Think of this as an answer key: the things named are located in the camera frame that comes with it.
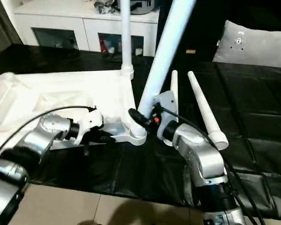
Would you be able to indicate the white plastic table top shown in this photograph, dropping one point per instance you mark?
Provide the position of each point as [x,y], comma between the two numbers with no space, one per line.
[49,89]

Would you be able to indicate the white plastic table leg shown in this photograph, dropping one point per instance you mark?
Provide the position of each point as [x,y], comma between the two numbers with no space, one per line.
[175,84]
[206,110]
[166,47]
[126,35]

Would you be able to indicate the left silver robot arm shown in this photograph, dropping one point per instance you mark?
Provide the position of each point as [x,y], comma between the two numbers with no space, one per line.
[25,150]

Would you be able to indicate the white cup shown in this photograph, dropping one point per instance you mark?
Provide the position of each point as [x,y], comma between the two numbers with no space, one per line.
[138,51]
[111,49]

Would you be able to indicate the red bottle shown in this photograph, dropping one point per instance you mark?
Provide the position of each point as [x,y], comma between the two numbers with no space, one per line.
[103,45]

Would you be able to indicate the black work surface mat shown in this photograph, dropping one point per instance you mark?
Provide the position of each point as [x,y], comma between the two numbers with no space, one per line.
[260,105]

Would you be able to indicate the white sideboard with glass doors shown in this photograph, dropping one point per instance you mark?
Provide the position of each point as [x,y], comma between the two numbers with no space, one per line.
[61,23]

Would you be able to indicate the black tangled item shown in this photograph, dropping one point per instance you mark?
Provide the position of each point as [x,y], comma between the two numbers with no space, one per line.
[105,7]

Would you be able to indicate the grey pillow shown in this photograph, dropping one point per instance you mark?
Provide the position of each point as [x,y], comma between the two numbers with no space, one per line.
[255,44]

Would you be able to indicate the grey curtain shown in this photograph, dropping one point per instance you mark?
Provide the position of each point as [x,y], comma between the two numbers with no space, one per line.
[2,25]

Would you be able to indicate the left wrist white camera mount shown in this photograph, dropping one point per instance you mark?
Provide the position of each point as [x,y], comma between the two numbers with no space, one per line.
[89,122]

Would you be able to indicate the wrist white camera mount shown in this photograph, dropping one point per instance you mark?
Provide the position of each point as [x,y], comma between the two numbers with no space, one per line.
[89,122]
[167,103]

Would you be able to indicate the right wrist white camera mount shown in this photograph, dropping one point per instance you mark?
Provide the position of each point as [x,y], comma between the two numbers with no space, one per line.
[167,103]

